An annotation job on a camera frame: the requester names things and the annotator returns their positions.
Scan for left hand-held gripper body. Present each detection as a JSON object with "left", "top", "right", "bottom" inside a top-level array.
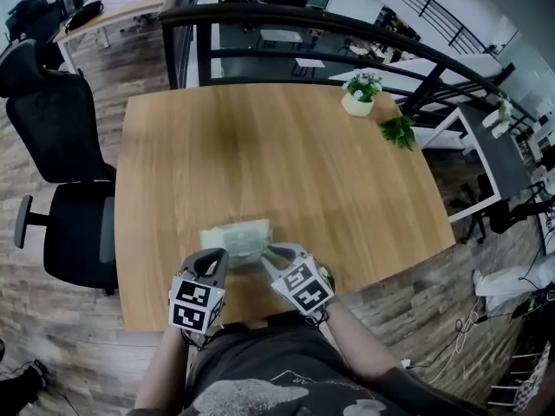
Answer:
[{"left": 166, "top": 266, "right": 227, "bottom": 334}]

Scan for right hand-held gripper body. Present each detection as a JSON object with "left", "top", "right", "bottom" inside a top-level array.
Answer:
[{"left": 269, "top": 252, "right": 337, "bottom": 316}]

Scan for green wet wipe pack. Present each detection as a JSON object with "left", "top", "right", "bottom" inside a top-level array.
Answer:
[{"left": 198, "top": 218, "right": 276, "bottom": 270}]

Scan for person's left forearm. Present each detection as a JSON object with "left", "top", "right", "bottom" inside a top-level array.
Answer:
[{"left": 134, "top": 326, "right": 193, "bottom": 412}]

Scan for person's right forearm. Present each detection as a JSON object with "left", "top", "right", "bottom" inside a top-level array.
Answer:
[{"left": 319, "top": 302, "right": 403, "bottom": 381}]

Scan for person's dark printed shirt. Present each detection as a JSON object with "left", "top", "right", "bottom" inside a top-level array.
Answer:
[{"left": 125, "top": 317, "right": 492, "bottom": 416}]

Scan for wooden table with white legs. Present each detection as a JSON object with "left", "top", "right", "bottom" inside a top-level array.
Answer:
[{"left": 113, "top": 81, "right": 458, "bottom": 334}]

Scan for green leafy sprig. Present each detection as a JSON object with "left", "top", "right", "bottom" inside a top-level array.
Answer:
[{"left": 378, "top": 114, "right": 419, "bottom": 153}]

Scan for white pot with flowers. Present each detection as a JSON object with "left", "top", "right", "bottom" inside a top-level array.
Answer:
[{"left": 340, "top": 68, "right": 384, "bottom": 118}]

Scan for black high-back office chair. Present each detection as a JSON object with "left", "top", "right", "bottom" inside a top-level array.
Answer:
[{"left": 0, "top": 38, "right": 120, "bottom": 296}]

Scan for grey side table white legs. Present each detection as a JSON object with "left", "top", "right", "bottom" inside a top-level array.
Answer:
[{"left": 417, "top": 101, "right": 533, "bottom": 224}]

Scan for black metal railing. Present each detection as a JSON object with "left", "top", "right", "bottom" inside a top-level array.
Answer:
[{"left": 157, "top": 0, "right": 535, "bottom": 123}]

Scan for small white flower vase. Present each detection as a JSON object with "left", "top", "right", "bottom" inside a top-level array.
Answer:
[{"left": 481, "top": 94, "right": 515, "bottom": 127}]

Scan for black bag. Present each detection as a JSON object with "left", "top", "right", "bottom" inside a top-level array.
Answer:
[{"left": 64, "top": 0, "right": 105, "bottom": 32}]

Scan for black stair railing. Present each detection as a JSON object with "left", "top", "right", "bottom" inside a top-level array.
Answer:
[{"left": 373, "top": 0, "right": 494, "bottom": 55}]

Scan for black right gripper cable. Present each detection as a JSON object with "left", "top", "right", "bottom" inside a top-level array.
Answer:
[{"left": 302, "top": 309, "right": 331, "bottom": 329}]

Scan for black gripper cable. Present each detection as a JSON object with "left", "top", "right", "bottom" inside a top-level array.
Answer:
[
  {"left": 302, "top": 309, "right": 331, "bottom": 329},
  {"left": 180, "top": 328, "right": 219, "bottom": 351}
]

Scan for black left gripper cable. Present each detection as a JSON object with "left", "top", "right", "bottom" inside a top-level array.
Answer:
[{"left": 180, "top": 328, "right": 219, "bottom": 351}]

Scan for white floor cable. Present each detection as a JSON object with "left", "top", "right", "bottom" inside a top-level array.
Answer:
[{"left": 436, "top": 296, "right": 483, "bottom": 364}]

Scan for black floor cable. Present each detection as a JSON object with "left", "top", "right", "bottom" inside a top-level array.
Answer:
[{"left": 407, "top": 305, "right": 521, "bottom": 370}]

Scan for white frame stool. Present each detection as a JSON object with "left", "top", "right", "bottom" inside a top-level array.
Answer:
[{"left": 488, "top": 339, "right": 552, "bottom": 407}]

